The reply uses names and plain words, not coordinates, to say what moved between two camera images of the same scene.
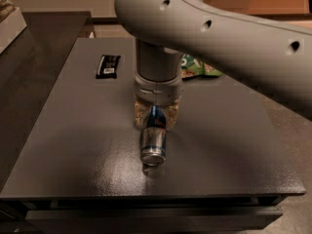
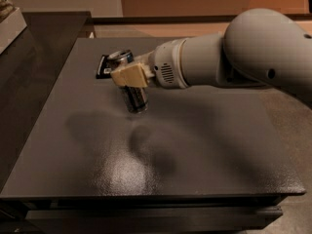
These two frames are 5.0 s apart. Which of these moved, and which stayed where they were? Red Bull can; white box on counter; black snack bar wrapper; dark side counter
Moved: Red Bull can
Stayed: white box on counter; black snack bar wrapper; dark side counter
